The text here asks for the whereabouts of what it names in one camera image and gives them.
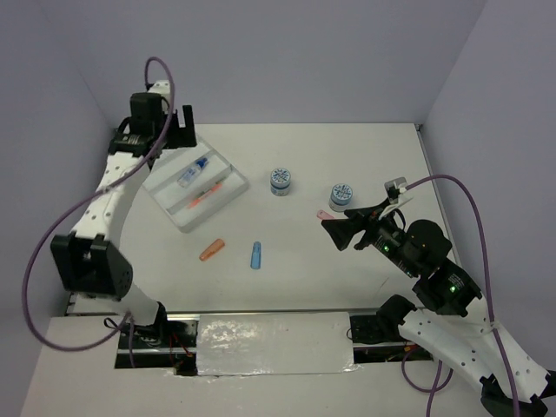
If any pink translucent cap case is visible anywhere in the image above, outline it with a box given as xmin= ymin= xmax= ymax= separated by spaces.
xmin=317 ymin=210 xmax=334 ymax=220

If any clear spray bottle blue cap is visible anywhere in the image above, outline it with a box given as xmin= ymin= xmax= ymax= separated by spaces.
xmin=177 ymin=157 xmax=208 ymax=188

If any blue white round jar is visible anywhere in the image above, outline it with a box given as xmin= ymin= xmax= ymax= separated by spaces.
xmin=328 ymin=183 xmax=354 ymax=212
xmin=270 ymin=168 xmax=291 ymax=196

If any orange thin pen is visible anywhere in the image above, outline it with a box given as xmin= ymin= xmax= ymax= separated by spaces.
xmin=188 ymin=182 xmax=222 ymax=209

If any blue translucent cap case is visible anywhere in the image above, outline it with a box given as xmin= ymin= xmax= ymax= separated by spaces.
xmin=250 ymin=242 xmax=261 ymax=270

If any orange translucent cap case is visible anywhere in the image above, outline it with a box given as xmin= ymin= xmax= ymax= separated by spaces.
xmin=199 ymin=238 xmax=225 ymax=261

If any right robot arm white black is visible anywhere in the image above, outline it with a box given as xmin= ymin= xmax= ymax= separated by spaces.
xmin=321 ymin=203 xmax=555 ymax=416

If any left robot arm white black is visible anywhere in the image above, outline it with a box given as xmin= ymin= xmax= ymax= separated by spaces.
xmin=50 ymin=82 xmax=196 ymax=347

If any white compartment tray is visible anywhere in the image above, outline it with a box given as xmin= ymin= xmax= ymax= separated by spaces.
xmin=142 ymin=138 xmax=248 ymax=233

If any silver foil covered panel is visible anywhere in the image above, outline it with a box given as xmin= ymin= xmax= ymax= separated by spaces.
xmin=196 ymin=312 xmax=356 ymax=376

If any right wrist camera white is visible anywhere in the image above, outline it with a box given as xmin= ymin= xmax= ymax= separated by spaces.
xmin=380 ymin=177 xmax=413 ymax=219

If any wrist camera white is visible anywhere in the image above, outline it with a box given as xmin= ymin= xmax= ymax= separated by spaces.
xmin=148 ymin=80 xmax=171 ymax=105
xmin=380 ymin=177 xmax=413 ymax=219

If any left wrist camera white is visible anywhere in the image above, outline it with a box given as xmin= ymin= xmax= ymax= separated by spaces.
xmin=148 ymin=80 xmax=171 ymax=105

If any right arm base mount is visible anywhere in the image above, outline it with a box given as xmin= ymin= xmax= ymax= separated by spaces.
xmin=346 ymin=314 xmax=432 ymax=365

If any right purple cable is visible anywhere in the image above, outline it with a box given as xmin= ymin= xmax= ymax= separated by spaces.
xmin=401 ymin=174 xmax=522 ymax=417

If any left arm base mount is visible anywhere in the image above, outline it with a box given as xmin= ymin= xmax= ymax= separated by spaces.
xmin=114 ymin=320 xmax=199 ymax=377

